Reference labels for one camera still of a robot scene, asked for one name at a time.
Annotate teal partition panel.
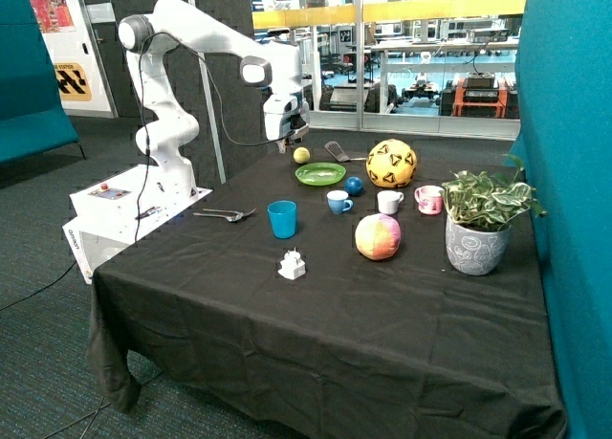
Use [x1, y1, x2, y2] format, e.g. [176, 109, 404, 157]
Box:
[514, 0, 611, 438]

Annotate potted plant in grey pot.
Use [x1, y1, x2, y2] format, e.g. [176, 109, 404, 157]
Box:
[441, 154, 547, 275]

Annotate white ceramic mug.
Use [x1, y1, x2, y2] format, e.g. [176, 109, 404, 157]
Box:
[377, 190, 404, 215]

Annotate green plastic plate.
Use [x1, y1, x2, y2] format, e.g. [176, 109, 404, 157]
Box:
[295, 163, 346, 187]

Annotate metal spoon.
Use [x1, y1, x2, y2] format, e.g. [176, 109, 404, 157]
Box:
[193, 211, 242, 223]

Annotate white power adapter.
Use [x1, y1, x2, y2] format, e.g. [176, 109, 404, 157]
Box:
[277, 248, 306, 280]

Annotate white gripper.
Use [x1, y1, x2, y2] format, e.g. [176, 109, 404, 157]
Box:
[263, 92, 310, 153]

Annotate teal sofa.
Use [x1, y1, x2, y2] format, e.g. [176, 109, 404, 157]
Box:
[0, 0, 79, 164]

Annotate yellow black sign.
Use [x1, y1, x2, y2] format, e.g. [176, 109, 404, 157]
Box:
[54, 62, 92, 102]

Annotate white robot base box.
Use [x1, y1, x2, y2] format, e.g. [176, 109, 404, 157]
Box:
[63, 165, 211, 284]

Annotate yellow black soccer ball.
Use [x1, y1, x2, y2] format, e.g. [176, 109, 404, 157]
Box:
[366, 139, 418, 188]

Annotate orange black equipment rack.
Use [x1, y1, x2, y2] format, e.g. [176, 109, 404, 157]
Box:
[451, 77, 509, 119]

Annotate small blue ball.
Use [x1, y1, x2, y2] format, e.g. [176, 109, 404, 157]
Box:
[344, 176, 363, 196]

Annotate pastel plush ball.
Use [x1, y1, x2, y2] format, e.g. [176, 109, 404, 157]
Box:
[355, 213, 402, 261]

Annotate blue ceramic mug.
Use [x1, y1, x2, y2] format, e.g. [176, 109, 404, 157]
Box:
[326, 190, 354, 215]

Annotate red wall poster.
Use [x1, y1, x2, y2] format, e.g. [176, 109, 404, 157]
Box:
[30, 0, 76, 33]

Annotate black tablecloth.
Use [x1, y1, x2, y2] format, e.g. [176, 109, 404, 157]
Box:
[87, 154, 568, 438]

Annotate yellow tennis ball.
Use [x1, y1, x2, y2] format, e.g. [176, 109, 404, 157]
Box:
[293, 147, 311, 165]

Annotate blue plastic cup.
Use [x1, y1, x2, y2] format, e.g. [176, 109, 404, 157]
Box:
[267, 200, 297, 239]

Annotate grey slotted spatula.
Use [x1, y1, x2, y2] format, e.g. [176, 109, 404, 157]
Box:
[324, 141, 366, 163]

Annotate pink patterned mug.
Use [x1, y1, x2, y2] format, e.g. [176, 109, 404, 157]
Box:
[414, 185, 444, 215]

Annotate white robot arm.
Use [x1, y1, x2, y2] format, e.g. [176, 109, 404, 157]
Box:
[119, 0, 310, 198]

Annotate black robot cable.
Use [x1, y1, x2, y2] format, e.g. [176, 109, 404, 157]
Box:
[122, 31, 288, 243]

